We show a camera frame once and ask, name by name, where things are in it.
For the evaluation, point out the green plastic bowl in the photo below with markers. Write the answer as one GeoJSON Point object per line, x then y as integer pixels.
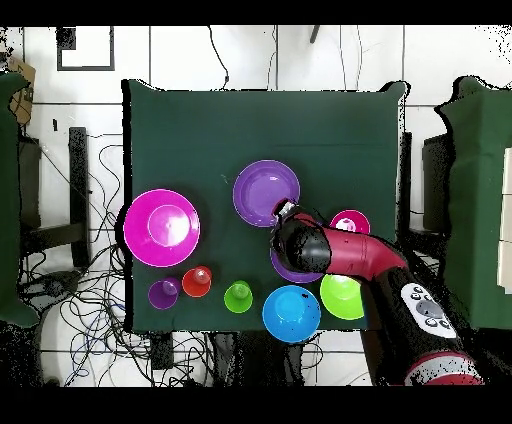
{"type": "Point", "coordinates": [340, 296]}

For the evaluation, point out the blue deep plastic bowl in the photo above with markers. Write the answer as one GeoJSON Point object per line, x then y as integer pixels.
{"type": "Point", "coordinates": [288, 316]}

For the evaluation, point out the red plastic bowl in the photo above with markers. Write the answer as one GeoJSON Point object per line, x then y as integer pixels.
{"type": "Point", "coordinates": [358, 219]}

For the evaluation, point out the dark pedestal leg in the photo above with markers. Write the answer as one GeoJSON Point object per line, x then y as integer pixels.
{"type": "Point", "coordinates": [52, 282]}

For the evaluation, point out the black square floor frame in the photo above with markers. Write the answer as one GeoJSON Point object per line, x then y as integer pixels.
{"type": "Point", "coordinates": [85, 68]}

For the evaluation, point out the black box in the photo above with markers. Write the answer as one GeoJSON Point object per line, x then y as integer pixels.
{"type": "Point", "coordinates": [436, 180]}

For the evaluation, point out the dark green tablecloth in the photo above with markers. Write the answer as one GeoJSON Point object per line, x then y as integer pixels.
{"type": "Point", "coordinates": [260, 132]}

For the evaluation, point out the green plastic cup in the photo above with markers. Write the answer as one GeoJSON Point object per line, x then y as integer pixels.
{"type": "Point", "coordinates": [236, 306]}

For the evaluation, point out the brown cardboard box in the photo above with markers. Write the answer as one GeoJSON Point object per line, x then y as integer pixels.
{"type": "Point", "coordinates": [22, 100]}

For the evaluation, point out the pink plastic bowl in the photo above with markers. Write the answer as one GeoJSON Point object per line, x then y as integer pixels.
{"type": "Point", "coordinates": [160, 240]}

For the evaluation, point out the orange plastic cup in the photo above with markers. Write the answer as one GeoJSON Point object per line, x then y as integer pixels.
{"type": "Point", "coordinates": [191, 286]}

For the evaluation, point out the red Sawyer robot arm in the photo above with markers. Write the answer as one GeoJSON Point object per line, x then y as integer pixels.
{"type": "Point", "coordinates": [360, 252]}

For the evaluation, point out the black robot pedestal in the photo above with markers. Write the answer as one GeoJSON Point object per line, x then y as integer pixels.
{"type": "Point", "coordinates": [248, 360]}

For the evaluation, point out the black upright bar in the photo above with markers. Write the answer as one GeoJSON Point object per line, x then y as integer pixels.
{"type": "Point", "coordinates": [404, 180]}

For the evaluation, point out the dark short rod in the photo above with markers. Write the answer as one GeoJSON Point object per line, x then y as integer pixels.
{"type": "Point", "coordinates": [314, 34]}

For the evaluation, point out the black power strip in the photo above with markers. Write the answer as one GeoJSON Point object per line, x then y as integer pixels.
{"type": "Point", "coordinates": [162, 350]}

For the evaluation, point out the purple plastic bowl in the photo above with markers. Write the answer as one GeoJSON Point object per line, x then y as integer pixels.
{"type": "Point", "coordinates": [296, 276]}
{"type": "Point", "coordinates": [260, 188]}

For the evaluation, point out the purple plastic cup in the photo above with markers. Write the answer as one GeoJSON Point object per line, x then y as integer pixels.
{"type": "Point", "coordinates": [160, 298]}

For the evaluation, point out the black metal stand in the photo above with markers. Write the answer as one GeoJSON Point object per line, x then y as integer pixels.
{"type": "Point", "coordinates": [78, 180]}

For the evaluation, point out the green cloth covered table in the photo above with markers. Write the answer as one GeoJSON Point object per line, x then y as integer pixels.
{"type": "Point", "coordinates": [480, 200]}
{"type": "Point", "coordinates": [8, 200]}

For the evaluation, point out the black cabinet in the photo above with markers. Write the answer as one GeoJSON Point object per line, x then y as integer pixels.
{"type": "Point", "coordinates": [30, 180]}

